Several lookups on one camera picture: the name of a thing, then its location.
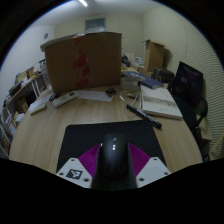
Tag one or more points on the small brown object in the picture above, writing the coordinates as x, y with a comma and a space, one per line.
111, 91

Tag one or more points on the small white paper sheet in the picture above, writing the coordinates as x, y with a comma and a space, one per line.
95, 95

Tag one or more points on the black mouse pad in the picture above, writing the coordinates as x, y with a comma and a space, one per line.
86, 135

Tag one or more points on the black chair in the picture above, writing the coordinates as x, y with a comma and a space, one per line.
188, 81

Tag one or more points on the white open book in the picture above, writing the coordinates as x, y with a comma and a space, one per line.
160, 103

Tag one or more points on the low shelf unit with books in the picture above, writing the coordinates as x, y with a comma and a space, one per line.
6, 130

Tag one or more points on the blue book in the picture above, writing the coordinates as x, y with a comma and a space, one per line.
146, 81

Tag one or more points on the black computer mouse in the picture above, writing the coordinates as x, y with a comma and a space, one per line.
114, 163

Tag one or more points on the tall open cardboard box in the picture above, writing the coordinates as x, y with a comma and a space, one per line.
154, 55

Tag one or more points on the large white paper sheet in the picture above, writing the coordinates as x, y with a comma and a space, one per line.
41, 101

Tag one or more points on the black marker pen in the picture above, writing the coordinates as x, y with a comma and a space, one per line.
143, 115

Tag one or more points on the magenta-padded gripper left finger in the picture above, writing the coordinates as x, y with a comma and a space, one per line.
78, 170

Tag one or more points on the ceiling light tube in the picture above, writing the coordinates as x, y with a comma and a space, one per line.
83, 3

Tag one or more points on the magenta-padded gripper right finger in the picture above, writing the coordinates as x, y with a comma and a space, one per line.
148, 168

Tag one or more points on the small wall window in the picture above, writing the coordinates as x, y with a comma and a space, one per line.
95, 25

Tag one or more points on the grey flat panel stack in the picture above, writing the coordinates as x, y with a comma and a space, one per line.
56, 41

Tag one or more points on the large taped cardboard box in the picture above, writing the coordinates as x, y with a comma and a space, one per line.
96, 60

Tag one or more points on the black eyeglasses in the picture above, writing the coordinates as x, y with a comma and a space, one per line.
53, 97

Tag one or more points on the round wall clock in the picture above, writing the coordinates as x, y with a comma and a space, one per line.
46, 35

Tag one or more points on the white remote control with display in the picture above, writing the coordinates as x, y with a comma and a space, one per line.
65, 99

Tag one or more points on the wooden side desk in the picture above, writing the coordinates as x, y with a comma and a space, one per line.
23, 88

